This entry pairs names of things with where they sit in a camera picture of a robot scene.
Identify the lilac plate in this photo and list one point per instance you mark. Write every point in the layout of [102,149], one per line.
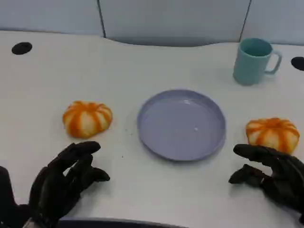
[181,126]

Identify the pale green mug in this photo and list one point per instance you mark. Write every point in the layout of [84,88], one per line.
[249,69]

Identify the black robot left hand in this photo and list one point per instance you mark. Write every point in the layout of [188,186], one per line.
[52,185]

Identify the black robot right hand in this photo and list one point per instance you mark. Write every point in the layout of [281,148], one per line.
[287,180]

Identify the orange white toy bread roll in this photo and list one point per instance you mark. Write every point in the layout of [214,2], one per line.
[273,133]
[86,120]

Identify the pale blue desk partition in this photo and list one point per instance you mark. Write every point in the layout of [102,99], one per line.
[171,21]

